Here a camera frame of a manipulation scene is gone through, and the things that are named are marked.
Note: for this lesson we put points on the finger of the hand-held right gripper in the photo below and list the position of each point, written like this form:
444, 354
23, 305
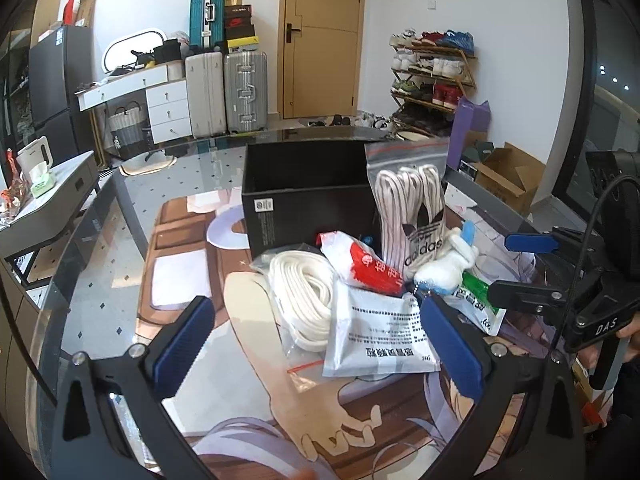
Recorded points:
520, 295
530, 243

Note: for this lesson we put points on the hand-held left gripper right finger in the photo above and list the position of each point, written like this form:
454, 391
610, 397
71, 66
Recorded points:
450, 345

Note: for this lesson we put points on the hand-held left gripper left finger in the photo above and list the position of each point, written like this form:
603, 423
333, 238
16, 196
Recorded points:
182, 340

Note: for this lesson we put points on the green and white packet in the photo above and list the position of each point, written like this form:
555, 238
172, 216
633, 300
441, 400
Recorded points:
481, 305

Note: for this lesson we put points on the silver white sachet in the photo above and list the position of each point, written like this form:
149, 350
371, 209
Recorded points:
375, 330

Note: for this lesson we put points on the white and blue plush toy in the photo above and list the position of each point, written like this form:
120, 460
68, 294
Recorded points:
445, 267

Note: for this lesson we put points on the red and white packet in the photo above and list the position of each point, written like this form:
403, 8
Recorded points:
360, 265

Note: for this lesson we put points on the bagged white shoelaces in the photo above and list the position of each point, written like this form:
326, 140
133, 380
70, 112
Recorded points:
300, 295

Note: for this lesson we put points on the bagged striped shoelaces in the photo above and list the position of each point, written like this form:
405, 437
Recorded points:
405, 200

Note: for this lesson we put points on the black cardboard box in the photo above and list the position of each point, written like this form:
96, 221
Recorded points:
300, 210

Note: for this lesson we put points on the person's right hand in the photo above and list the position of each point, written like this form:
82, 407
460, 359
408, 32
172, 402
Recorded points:
629, 331

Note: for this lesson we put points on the open cardboard box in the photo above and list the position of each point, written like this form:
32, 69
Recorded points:
515, 175

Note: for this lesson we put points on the printed cartoon desk mat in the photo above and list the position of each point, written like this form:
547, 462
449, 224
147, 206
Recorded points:
250, 410

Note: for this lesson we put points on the dark green box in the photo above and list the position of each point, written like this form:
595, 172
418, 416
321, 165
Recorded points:
479, 151

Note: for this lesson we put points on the purple bag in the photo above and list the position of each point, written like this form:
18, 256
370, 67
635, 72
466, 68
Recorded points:
467, 125

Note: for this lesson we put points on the grey side cabinet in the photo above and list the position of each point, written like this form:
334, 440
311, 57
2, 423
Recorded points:
45, 210

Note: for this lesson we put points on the wooden shoe rack with shoes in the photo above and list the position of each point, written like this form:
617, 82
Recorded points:
435, 67

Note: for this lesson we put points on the green wet wipes pack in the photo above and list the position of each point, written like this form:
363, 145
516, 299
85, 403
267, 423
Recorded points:
42, 184

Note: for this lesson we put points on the woven basket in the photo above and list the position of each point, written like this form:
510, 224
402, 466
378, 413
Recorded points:
127, 130

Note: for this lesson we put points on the pile of dark shoes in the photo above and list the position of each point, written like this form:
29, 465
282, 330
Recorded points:
345, 120

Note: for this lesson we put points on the white desk with drawers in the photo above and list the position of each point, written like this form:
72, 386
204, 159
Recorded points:
167, 105

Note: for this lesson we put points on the white electric kettle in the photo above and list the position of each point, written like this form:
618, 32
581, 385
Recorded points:
34, 156

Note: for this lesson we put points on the beige suitcase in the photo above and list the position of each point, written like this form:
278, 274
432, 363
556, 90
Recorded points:
205, 95

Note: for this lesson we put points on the silver suitcase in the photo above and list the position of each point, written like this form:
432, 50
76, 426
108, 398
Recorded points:
245, 90

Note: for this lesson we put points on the dark grey refrigerator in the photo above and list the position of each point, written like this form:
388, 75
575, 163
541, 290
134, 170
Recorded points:
57, 85

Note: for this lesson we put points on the black bag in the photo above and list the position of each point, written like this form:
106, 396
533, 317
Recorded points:
167, 52

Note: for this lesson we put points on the wooden door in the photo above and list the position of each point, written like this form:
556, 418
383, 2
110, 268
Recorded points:
320, 40

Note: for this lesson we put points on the oval white-framed mirror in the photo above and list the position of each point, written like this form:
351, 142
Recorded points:
130, 47

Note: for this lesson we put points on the black and yellow shoebox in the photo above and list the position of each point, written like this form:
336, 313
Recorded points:
241, 45

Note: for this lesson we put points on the black shoebox with red logo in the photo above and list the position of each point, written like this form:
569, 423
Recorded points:
238, 22

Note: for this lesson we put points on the teal suitcase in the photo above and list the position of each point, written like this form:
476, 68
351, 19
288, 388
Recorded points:
206, 15

